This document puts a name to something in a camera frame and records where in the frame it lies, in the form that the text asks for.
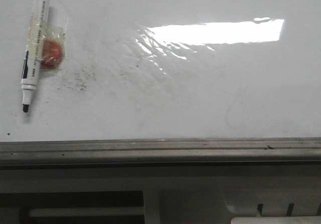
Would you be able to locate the red round magnet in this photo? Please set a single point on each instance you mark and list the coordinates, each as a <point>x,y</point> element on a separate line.
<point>52,54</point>

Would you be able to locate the grey aluminium whiteboard frame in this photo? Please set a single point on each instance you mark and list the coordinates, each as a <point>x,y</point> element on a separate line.
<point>159,151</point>

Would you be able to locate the clear adhesive tape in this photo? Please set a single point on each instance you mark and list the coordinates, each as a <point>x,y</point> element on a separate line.
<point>52,33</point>

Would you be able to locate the white whiteboard marker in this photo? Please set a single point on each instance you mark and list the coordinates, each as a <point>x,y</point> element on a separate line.
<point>31,68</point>

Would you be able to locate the white whiteboard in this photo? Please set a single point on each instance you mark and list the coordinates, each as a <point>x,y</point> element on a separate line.
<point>143,69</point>

